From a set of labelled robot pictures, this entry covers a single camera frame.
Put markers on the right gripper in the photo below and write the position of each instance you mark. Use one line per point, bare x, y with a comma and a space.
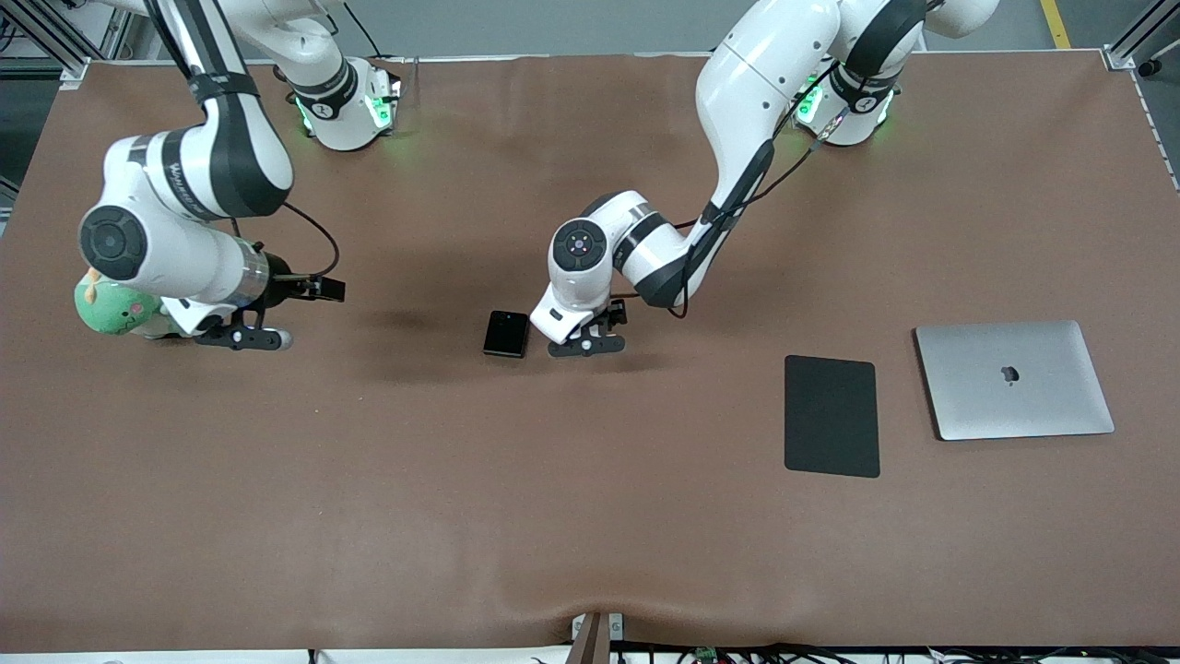
281, 287

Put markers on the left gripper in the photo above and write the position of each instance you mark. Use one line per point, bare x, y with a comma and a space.
615, 314

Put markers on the black phone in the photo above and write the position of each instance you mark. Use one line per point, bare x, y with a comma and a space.
506, 334

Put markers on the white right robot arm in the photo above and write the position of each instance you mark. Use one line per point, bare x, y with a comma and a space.
240, 157

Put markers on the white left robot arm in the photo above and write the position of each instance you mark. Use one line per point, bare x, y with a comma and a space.
765, 74

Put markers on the black mouse pad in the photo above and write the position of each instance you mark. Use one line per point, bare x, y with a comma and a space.
831, 415

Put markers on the brown table cover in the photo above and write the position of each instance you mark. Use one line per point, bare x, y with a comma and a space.
590, 516

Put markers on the green dinosaur plush toy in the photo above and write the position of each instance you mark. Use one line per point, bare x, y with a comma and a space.
115, 315

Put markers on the silver laptop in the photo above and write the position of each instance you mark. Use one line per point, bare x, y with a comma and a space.
1014, 380

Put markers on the yellow floor tape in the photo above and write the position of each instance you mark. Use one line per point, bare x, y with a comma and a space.
1056, 23

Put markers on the black caster wheel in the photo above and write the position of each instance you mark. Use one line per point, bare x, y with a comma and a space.
1149, 67

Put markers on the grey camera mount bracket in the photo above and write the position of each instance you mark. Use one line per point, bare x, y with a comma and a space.
597, 632

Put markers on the aluminium frame profile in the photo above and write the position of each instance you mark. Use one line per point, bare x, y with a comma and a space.
1138, 37
64, 37

